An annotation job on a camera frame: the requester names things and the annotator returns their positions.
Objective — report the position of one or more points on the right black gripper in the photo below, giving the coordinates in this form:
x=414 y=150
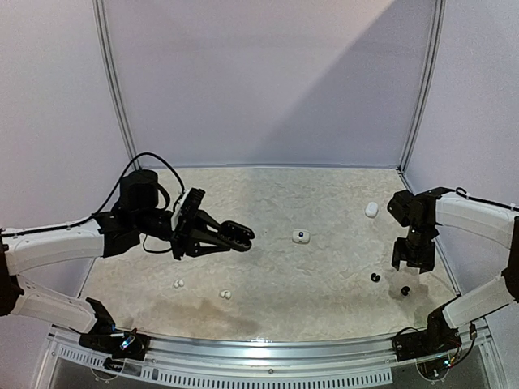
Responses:
x=414 y=254

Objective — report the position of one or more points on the aluminium frame post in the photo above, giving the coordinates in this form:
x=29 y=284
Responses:
x=432 y=48
x=111 y=73

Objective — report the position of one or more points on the white oval charging case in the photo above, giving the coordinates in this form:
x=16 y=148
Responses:
x=371 y=210

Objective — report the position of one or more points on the aluminium front rail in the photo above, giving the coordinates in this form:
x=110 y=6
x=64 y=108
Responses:
x=176 y=362

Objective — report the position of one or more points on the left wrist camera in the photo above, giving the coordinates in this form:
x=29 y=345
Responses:
x=188 y=206

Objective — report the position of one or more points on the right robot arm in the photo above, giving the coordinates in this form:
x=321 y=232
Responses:
x=481 y=234

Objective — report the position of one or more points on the right aluminium frame post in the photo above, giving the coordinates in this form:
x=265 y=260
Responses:
x=432 y=48

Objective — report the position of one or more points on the left aluminium frame post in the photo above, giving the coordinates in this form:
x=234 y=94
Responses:
x=111 y=73

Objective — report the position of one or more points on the white stem earbud charging case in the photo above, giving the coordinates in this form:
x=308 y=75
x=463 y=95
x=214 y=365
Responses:
x=301 y=236

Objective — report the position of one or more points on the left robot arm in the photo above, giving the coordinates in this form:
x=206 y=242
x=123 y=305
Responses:
x=142 y=208

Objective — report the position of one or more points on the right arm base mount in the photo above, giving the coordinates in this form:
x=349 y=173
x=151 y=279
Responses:
x=411 y=343

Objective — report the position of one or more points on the black earbud charging case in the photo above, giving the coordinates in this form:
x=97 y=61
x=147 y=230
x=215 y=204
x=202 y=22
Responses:
x=237 y=236

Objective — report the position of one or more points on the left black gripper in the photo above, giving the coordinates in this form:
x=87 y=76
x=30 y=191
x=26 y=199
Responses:
x=181 y=238

